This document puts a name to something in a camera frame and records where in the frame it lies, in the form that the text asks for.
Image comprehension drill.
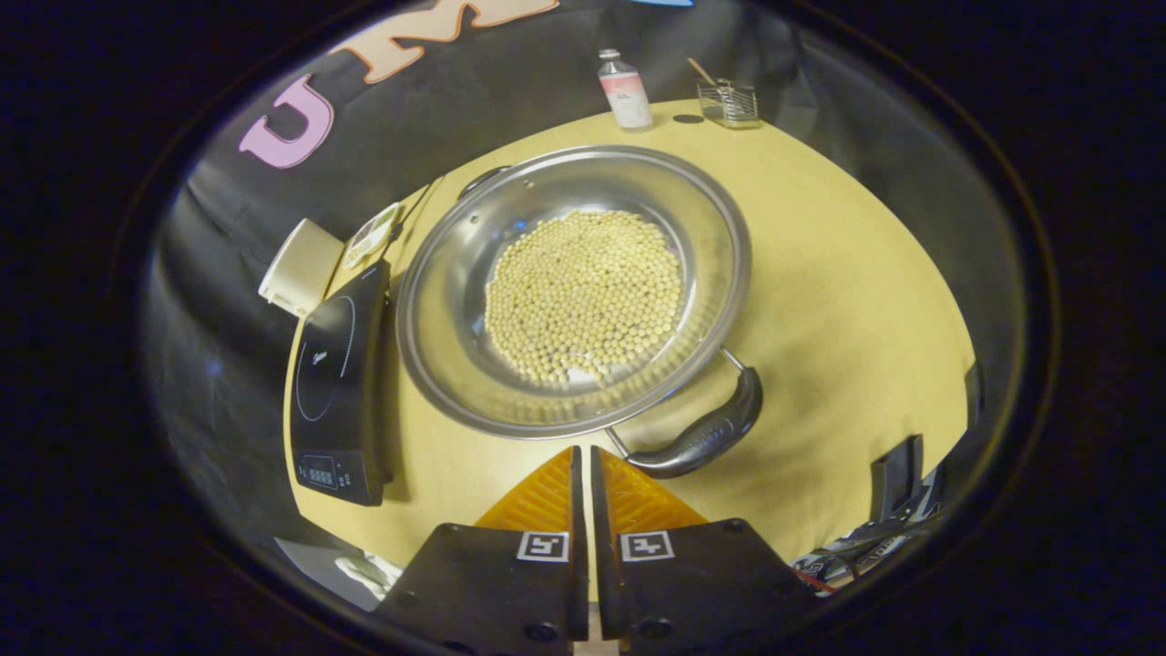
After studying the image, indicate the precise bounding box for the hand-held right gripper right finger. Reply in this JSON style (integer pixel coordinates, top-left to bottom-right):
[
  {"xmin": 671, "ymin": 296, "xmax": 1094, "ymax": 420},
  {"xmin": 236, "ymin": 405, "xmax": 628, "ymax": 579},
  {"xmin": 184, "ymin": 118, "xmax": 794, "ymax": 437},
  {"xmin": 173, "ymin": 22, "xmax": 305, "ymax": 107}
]
[{"xmin": 590, "ymin": 445, "xmax": 821, "ymax": 655}]

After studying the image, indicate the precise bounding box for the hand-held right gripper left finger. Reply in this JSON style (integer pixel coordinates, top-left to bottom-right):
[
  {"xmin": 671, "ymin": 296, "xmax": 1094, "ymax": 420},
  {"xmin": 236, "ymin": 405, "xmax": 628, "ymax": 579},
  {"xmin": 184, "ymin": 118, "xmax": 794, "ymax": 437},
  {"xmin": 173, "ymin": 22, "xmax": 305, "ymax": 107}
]
[{"xmin": 372, "ymin": 445, "xmax": 590, "ymax": 655}]

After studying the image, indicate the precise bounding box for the black induction cooktop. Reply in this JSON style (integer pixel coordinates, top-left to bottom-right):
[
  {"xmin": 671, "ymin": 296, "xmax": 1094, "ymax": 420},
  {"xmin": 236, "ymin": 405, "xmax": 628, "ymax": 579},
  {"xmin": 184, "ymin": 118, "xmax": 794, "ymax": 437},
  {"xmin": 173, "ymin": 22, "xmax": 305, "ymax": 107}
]
[{"xmin": 290, "ymin": 258, "xmax": 394, "ymax": 507}]

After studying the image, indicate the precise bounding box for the stainless steel pot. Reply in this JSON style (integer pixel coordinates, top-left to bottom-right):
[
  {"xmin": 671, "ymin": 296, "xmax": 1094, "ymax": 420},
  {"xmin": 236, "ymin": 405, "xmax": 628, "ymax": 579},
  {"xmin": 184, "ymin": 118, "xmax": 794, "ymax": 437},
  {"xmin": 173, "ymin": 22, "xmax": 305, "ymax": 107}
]
[{"xmin": 395, "ymin": 144, "xmax": 764, "ymax": 481}]

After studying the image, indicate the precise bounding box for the white cloth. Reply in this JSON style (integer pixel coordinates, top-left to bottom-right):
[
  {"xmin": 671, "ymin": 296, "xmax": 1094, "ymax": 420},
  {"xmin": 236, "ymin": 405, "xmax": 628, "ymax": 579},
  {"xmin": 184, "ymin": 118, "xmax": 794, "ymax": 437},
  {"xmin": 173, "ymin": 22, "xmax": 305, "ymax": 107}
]
[{"xmin": 332, "ymin": 549, "xmax": 404, "ymax": 604}]

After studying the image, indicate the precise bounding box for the pile of soybeans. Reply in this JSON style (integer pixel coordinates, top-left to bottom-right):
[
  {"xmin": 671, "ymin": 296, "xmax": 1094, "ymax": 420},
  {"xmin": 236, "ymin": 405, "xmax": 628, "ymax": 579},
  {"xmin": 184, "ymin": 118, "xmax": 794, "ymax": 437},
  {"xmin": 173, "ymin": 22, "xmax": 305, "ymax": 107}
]
[{"xmin": 483, "ymin": 210, "xmax": 686, "ymax": 385}]

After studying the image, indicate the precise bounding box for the white divided dish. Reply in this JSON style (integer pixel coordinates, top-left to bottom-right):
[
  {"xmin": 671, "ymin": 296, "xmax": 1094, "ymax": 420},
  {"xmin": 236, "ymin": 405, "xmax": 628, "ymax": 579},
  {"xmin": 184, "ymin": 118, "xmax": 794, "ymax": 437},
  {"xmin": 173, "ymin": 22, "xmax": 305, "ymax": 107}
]
[{"xmin": 343, "ymin": 202, "xmax": 404, "ymax": 272}]

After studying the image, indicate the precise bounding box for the white toaster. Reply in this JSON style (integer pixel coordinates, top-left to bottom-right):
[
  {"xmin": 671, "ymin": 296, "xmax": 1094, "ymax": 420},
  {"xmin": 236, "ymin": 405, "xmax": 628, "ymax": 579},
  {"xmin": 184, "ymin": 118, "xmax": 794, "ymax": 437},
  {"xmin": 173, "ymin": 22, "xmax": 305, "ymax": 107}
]
[{"xmin": 258, "ymin": 217, "xmax": 345, "ymax": 319}]

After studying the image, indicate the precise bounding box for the clear bottle with pink label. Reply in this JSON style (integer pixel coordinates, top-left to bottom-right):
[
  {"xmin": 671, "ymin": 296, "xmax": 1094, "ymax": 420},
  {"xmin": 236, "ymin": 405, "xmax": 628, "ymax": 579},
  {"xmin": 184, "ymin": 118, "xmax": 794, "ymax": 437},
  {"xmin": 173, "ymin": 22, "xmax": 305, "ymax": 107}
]
[{"xmin": 597, "ymin": 48, "xmax": 654, "ymax": 131}]

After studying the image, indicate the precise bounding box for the small glass jar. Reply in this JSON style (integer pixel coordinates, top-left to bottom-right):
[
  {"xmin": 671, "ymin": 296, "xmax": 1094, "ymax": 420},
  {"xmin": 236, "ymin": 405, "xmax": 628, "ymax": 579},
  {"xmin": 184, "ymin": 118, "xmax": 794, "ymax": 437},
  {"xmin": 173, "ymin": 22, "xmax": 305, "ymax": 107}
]
[{"xmin": 697, "ymin": 79, "xmax": 761, "ymax": 129}]

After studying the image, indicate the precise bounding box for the wooden stick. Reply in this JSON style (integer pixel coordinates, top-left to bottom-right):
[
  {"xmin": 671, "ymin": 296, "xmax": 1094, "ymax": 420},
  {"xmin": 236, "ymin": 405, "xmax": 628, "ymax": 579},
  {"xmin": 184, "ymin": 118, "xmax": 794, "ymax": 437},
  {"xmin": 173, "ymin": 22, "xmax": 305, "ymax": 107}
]
[{"xmin": 686, "ymin": 57, "xmax": 730, "ymax": 97}]

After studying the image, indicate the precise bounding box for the tangled cable bundle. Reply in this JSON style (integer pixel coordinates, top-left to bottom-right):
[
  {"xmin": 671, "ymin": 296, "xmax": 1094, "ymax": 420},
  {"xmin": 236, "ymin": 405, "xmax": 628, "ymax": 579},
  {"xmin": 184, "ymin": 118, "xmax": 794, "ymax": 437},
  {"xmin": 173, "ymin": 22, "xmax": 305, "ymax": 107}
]
[{"xmin": 791, "ymin": 506, "xmax": 948, "ymax": 598}]

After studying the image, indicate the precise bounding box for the black clamp bracket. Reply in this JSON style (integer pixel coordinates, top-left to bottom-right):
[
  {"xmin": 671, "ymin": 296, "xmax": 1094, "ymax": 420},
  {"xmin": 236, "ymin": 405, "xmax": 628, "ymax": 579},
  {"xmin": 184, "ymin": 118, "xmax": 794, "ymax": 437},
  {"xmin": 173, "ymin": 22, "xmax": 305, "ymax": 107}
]
[{"xmin": 868, "ymin": 434, "xmax": 926, "ymax": 526}]

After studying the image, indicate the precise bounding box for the black power cable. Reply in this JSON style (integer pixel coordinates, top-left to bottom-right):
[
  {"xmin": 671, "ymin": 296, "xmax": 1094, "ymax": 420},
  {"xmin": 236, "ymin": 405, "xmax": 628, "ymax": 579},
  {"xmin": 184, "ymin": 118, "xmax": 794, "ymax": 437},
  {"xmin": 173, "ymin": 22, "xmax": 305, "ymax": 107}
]
[{"xmin": 390, "ymin": 175, "xmax": 447, "ymax": 245}]

